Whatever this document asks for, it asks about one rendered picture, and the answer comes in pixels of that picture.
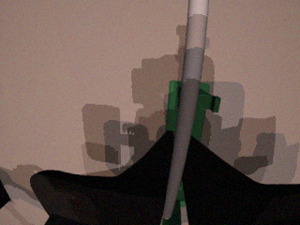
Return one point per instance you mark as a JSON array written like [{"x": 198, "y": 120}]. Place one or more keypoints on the grey tapered pin with red cap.
[{"x": 192, "y": 76}]

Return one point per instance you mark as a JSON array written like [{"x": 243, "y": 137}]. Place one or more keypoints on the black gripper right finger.
[{"x": 217, "y": 194}]

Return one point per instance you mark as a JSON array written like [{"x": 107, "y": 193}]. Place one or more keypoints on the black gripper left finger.
[{"x": 135, "y": 197}]

